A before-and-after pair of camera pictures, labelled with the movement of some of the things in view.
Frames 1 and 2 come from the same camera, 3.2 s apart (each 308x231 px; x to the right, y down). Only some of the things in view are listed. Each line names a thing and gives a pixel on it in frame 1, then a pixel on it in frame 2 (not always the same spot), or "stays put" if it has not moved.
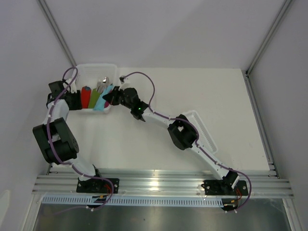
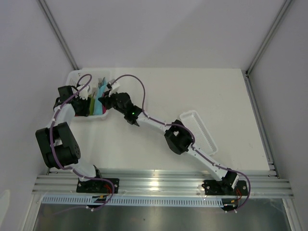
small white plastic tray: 203,133 stays put
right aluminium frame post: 286,5 stays put
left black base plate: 98,185 stays put
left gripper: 77,96 to 85,111
